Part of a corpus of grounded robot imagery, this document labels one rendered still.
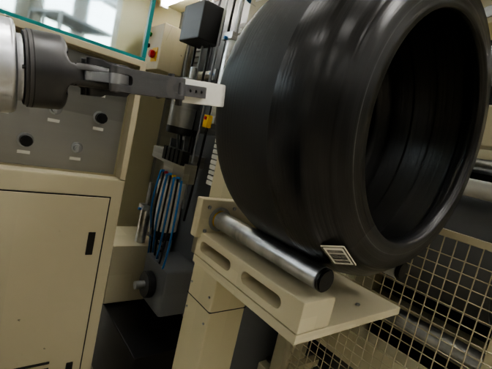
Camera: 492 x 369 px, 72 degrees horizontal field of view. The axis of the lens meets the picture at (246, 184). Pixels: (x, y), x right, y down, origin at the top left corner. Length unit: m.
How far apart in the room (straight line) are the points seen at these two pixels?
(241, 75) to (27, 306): 0.92
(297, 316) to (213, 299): 0.42
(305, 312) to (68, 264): 0.78
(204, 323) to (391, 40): 0.83
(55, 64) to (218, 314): 0.81
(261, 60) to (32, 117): 0.72
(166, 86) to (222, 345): 0.86
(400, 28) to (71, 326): 1.19
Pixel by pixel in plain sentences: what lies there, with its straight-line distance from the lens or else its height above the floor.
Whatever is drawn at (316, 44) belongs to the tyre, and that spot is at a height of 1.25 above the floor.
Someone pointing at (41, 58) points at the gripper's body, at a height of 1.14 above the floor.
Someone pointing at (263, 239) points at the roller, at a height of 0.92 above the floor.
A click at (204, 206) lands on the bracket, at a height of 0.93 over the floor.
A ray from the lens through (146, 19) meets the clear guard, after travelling 1.18.
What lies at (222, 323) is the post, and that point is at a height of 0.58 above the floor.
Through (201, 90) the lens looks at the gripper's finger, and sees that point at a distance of 0.46.
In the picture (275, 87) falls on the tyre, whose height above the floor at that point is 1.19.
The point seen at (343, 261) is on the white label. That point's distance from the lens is 0.60.
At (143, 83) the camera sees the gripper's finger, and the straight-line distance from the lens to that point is 0.39.
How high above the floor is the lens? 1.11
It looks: 7 degrees down
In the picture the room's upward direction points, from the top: 13 degrees clockwise
